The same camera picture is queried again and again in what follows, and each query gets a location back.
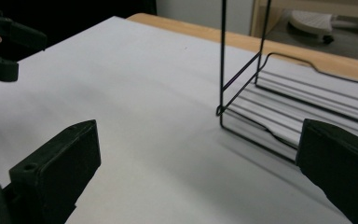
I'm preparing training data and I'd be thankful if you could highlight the grey office chair base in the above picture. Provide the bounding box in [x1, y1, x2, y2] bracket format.
[286, 8, 358, 45]

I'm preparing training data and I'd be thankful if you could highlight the black wire rack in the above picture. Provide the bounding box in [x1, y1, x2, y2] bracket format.
[215, 0, 358, 163]

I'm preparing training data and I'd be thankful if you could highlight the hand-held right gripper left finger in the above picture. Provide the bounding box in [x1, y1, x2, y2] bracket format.
[2, 119, 103, 224]

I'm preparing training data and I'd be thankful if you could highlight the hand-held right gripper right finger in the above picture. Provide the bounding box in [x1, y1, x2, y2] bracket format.
[295, 118, 358, 224]

